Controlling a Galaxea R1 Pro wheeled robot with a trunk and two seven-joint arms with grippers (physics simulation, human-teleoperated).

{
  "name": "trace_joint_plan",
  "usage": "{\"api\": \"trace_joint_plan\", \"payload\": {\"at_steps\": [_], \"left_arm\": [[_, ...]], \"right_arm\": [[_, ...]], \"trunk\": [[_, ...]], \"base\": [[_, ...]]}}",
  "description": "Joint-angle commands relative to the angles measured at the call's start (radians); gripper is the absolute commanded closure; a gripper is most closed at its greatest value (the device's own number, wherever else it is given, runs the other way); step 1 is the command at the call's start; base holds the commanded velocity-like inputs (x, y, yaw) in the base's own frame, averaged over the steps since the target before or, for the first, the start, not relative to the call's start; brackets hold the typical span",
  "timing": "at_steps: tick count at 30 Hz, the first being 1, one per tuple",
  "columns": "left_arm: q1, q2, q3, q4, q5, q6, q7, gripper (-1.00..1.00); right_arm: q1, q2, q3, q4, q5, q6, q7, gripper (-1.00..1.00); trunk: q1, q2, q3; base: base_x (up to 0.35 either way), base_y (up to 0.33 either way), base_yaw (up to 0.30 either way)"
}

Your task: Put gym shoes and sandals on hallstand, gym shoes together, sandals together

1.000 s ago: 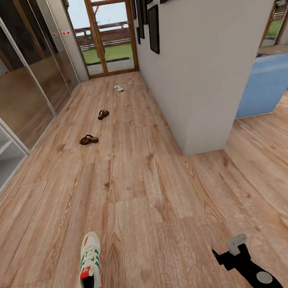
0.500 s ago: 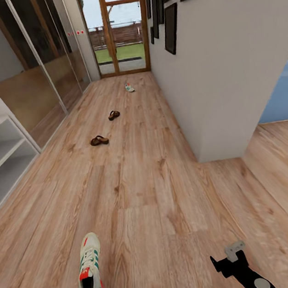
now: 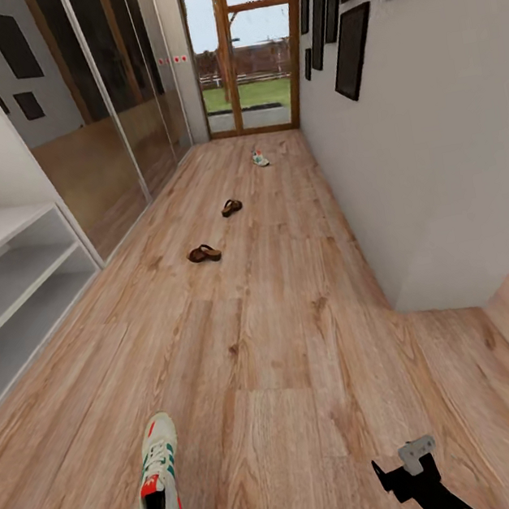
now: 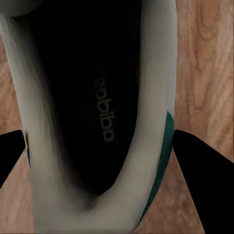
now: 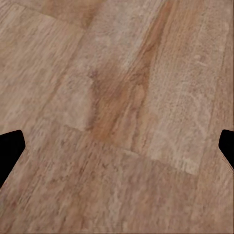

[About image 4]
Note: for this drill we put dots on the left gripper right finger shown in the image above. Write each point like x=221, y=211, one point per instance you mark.
x=210, y=179

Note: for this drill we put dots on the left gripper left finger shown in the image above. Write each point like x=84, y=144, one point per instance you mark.
x=12, y=145

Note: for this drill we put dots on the gym shoe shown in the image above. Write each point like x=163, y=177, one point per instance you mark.
x=96, y=87

